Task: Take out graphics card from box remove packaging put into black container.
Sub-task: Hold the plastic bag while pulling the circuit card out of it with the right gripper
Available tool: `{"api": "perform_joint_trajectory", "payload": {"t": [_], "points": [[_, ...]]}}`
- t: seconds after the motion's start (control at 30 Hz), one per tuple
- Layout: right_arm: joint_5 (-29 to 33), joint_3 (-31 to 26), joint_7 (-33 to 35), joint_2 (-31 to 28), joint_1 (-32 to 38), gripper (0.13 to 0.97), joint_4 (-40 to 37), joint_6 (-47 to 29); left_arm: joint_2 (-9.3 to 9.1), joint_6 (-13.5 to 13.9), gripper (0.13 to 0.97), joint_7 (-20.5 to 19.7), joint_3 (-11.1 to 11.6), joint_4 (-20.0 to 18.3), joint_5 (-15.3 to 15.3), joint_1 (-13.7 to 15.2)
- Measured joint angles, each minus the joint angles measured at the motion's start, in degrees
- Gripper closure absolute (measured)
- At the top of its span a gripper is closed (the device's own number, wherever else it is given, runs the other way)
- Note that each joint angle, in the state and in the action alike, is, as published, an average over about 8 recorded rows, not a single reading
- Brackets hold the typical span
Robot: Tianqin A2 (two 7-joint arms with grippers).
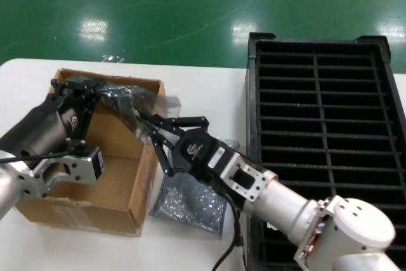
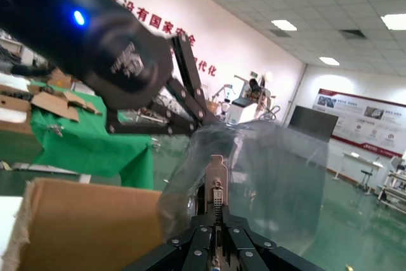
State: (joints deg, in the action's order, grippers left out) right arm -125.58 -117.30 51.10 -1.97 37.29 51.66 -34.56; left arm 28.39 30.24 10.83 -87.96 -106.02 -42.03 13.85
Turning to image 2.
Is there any ceiling light panel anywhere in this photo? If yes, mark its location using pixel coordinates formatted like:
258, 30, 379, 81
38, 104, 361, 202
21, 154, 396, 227
318, 56, 341, 67
271, 19, 298, 32
380, 13, 406, 31

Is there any ceiling air vent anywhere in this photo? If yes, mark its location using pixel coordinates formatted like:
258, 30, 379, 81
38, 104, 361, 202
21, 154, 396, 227
338, 29, 366, 41

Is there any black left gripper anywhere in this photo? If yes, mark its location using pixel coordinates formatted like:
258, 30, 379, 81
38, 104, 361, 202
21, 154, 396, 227
0, 0, 174, 110

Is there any red framed poster board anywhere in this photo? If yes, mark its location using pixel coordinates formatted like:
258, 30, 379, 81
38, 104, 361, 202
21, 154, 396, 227
311, 88, 406, 158

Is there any graphics card with silver bracket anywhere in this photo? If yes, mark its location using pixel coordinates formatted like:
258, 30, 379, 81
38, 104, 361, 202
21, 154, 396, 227
198, 154, 230, 271

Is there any bagged graphics card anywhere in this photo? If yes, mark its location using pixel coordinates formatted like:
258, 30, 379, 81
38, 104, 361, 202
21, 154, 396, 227
157, 121, 330, 254

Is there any black stool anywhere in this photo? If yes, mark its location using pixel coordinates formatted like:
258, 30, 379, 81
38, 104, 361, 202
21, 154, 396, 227
359, 170, 374, 195

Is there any green cloth covered table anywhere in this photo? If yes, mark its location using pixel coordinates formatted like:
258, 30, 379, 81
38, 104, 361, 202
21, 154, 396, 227
30, 80, 155, 190

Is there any metal rack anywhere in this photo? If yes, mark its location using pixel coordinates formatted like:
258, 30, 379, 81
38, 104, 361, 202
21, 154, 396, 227
376, 155, 406, 213

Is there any black display screen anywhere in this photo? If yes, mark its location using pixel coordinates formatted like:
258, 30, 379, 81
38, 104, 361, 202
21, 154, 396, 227
287, 105, 339, 142

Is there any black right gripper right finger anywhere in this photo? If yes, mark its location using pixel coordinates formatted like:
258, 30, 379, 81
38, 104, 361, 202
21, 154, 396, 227
221, 206, 326, 271

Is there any flattened cardboard piece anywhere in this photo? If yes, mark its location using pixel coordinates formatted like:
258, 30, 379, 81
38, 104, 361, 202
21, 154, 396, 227
30, 89, 103, 122

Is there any brown cardboard box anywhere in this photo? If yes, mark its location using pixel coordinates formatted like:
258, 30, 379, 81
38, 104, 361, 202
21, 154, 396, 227
0, 177, 171, 271

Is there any white table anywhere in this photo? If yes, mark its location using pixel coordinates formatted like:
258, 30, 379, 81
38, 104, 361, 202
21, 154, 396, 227
335, 151, 386, 186

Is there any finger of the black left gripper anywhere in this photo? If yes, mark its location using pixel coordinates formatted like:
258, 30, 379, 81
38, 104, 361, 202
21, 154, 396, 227
166, 34, 223, 126
105, 100, 204, 136

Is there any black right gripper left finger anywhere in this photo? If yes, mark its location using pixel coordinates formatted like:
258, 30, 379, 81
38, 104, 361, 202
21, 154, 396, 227
122, 215, 220, 271

